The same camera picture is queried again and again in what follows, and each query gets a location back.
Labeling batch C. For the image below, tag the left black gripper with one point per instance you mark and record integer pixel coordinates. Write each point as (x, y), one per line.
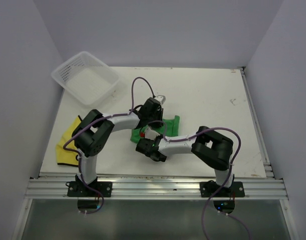
(160, 112)

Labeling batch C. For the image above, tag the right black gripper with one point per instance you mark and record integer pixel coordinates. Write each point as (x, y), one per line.
(158, 135)

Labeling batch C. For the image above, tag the green microfiber towel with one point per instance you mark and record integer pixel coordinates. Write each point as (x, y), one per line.
(172, 129)

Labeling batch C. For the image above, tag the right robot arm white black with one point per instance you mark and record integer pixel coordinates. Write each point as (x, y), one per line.
(213, 148)

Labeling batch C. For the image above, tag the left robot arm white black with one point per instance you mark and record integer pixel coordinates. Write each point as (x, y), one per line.
(92, 133)

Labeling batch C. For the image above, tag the white plastic basket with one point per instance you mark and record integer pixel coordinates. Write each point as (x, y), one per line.
(86, 78)

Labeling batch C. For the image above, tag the yellow microfiber towel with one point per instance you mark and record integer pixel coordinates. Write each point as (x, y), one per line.
(66, 157)

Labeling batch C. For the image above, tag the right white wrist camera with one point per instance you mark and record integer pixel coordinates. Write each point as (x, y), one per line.
(149, 133)

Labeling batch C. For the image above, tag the aluminium mounting rail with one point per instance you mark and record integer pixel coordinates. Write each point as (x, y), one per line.
(154, 188)

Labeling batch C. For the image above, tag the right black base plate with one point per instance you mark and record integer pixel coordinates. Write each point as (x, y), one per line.
(210, 187)

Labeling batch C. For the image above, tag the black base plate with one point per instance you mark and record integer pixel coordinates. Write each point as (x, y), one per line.
(210, 187)
(78, 189)

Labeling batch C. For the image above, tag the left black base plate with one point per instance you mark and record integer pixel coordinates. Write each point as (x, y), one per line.
(78, 189)

